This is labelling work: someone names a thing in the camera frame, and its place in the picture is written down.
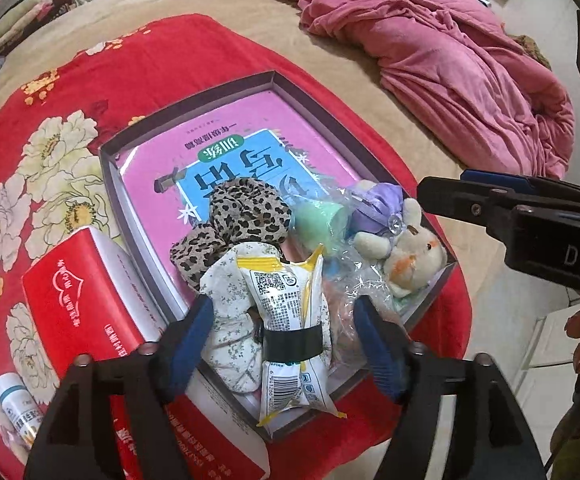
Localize white floral scrunchie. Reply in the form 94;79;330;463
198;242;332;395

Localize pink item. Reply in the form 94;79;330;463
322;247;403;368

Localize purple hat bunny plush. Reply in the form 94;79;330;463
346;180;447;298

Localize white yellow snack packets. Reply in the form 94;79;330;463
236;245;346;426

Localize green sponge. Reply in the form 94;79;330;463
292;198;351;255

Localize leopard print scrunchie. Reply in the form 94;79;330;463
170;177;291;290

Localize red and white carton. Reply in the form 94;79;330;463
22;226;269;479

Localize white supplement bottle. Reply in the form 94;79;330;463
0;373;43;448

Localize pink quilt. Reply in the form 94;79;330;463
292;0;574;179

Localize dark shallow cardboard box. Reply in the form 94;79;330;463
98;70;458;443

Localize pink and blue book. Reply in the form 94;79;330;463
109;89;360;316

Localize red floral blanket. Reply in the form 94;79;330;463
0;14;472;479

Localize beige bed cover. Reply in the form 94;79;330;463
0;0;506;356

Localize folded blankets stack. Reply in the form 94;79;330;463
0;0;74;55

